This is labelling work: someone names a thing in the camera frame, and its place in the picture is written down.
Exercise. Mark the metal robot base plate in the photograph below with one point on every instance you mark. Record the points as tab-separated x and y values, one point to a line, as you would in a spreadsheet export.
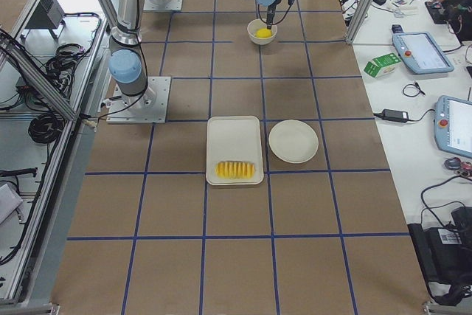
151	107

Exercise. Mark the blue teach pendant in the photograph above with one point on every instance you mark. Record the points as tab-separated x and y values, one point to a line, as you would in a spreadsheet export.
452	125
421	53

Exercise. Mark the white rectangular tray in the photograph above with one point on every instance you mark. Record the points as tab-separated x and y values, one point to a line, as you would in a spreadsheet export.
235	138

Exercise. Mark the white ceramic bowl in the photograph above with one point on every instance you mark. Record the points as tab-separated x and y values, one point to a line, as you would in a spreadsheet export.
256	24

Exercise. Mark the black equipment case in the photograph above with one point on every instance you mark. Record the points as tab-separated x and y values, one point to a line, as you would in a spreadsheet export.
444	254

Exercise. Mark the left aluminium frame rail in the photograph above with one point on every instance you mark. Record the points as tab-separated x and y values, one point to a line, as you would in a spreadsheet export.
39	84

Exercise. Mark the grey electronics box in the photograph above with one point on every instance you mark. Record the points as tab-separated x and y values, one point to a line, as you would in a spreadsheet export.
48	15

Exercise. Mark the green white carton box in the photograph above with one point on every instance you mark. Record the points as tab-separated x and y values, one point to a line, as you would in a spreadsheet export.
382	65

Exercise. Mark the upper blue teach pendant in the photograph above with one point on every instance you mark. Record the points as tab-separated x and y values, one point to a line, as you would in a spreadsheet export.
421	53

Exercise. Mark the lower blue teach pendant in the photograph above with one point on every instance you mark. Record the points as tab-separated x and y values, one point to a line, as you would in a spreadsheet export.
452	125

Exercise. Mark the yellow lemon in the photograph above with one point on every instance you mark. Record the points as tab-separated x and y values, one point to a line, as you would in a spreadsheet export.
263	33

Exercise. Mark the black power adapter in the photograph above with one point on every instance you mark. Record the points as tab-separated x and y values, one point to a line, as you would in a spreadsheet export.
395	115

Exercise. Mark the white round plate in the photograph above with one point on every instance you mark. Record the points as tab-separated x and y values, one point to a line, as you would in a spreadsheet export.
293	141

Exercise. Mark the sliced yellow mango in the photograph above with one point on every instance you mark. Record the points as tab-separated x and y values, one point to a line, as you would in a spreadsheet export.
235	170

